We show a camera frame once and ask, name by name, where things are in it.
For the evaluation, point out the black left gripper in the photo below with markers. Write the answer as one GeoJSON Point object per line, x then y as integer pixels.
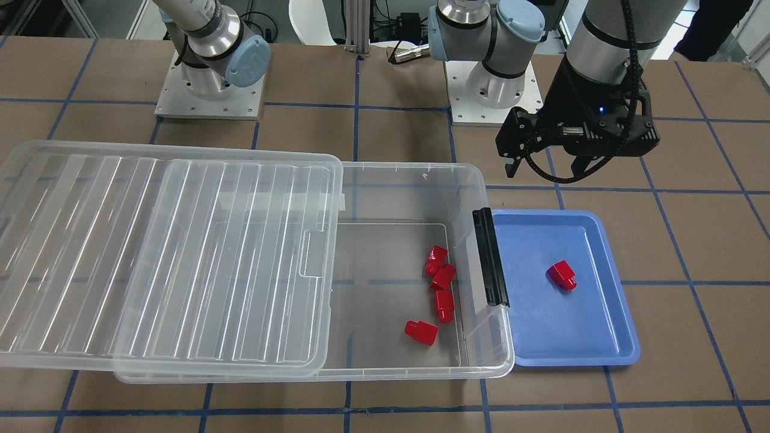
{"type": "Point", "coordinates": [570, 95]}

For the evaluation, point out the red block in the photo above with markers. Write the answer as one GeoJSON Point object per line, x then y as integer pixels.
{"type": "Point", "coordinates": [422, 332]}
{"type": "Point", "coordinates": [444, 305]}
{"type": "Point", "coordinates": [436, 259]}
{"type": "Point", "coordinates": [562, 275]}
{"type": "Point", "coordinates": [443, 278]}

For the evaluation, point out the clear plastic box lid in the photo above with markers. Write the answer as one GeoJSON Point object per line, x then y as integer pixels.
{"type": "Point", "coordinates": [168, 260]}

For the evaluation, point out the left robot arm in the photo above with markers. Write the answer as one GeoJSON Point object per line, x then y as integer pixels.
{"type": "Point", "coordinates": [613, 40]}

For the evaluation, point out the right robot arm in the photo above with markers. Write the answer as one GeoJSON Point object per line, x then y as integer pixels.
{"type": "Point", "coordinates": [216, 51]}

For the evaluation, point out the blue plastic tray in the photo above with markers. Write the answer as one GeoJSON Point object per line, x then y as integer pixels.
{"type": "Point", "coordinates": [589, 326]}

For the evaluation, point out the clear plastic storage box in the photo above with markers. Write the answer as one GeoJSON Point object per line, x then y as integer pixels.
{"type": "Point", "coordinates": [390, 217]}

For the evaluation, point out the person in black shirt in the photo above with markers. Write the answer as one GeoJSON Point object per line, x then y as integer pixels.
{"type": "Point", "coordinates": [709, 28]}

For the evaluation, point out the white chair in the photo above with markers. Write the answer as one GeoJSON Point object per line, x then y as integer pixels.
{"type": "Point", "coordinates": [310, 23]}

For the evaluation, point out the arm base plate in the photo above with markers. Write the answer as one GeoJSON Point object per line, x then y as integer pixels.
{"type": "Point", "coordinates": [200, 94]}
{"type": "Point", "coordinates": [477, 98]}

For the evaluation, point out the black box latch handle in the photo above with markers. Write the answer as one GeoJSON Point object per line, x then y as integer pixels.
{"type": "Point", "coordinates": [496, 291]}

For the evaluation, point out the aluminium frame post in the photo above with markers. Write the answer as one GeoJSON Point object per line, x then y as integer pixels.
{"type": "Point", "coordinates": [357, 22]}

